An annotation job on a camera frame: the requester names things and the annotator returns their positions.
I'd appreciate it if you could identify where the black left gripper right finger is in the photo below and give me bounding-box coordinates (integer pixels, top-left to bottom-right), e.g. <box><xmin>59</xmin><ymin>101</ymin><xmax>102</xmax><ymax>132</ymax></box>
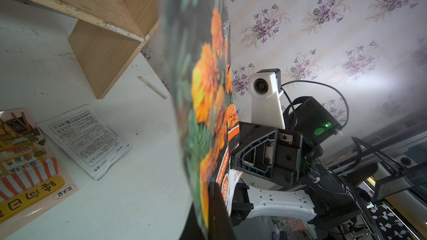
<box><xmin>209</xmin><ymin>182</ymin><xmax>236</xmax><ymax>240</ymax></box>

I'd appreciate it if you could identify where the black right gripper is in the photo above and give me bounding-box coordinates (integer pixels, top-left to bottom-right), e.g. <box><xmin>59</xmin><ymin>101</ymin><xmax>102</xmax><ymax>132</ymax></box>
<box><xmin>230</xmin><ymin>122</ymin><xmax>303</xmax><ymax>188</ymax></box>

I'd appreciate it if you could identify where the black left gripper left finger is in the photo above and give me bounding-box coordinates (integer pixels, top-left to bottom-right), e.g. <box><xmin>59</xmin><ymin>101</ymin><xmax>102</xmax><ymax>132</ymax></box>
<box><xmin>179</xmin><ymin>204</ymin><xmax>205</xmax><ymax>240</ymax></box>

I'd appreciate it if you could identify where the white text seed bag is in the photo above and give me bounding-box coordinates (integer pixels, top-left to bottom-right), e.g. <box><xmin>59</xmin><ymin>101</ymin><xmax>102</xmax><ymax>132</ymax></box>
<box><xmin>37</xmin><ymin>104</ymin><xmax>132</xmax><ymax>181</ymax></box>

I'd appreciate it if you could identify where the orange marigold seed bag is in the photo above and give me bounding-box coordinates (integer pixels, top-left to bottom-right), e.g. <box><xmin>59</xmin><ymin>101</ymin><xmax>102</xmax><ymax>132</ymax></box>
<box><xmin>159</xmin><ymin>0</ymin><xmax>239</xmax><ymax>240</ymax></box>

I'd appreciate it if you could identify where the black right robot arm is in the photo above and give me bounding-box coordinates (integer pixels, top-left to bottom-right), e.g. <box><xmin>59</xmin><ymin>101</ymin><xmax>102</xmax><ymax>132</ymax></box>
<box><xmin>230</xmin><ymin>97</ymin><xmax>378</xmax><ymax>240</ymax></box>

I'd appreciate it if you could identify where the wooden two-tier shelf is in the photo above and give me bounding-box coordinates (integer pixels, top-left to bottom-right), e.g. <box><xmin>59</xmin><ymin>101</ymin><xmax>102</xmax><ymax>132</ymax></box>
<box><xmin>26</xmin><ymin>0</ymin><xmax>159</xmax><ymax>100</ymax></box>

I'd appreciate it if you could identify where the white stick on table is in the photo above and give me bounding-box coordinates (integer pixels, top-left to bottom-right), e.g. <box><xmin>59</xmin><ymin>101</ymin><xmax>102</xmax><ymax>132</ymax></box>
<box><xmin>139</xmin><ymin>76</ymin><xmax>168</xmax><ymax>100</ymax></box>

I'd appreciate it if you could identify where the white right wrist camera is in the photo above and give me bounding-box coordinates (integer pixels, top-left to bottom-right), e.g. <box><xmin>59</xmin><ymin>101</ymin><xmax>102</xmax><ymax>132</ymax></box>
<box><xmin>249</xmin><ymin>68</ymin><xmax>285</xmax><ymax>130</ymax></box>

